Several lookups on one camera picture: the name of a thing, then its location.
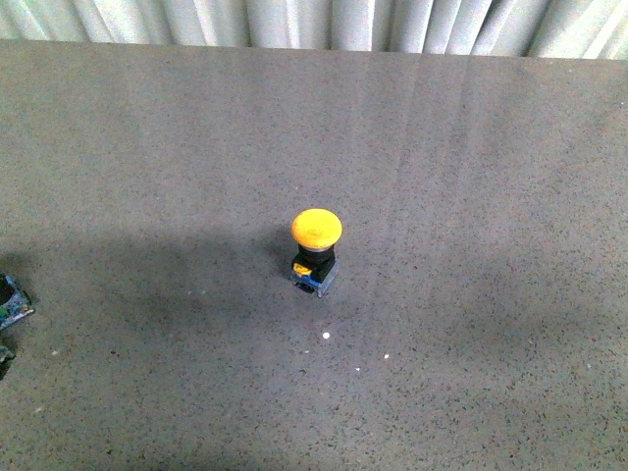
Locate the red mushroom push button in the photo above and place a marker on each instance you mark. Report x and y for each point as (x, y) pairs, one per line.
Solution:
(15, 303)

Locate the yellow mushroom push button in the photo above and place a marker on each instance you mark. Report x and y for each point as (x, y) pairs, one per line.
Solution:
(316, 232)

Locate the white pleated curtain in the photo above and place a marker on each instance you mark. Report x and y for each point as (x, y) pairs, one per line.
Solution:
(504, 28)

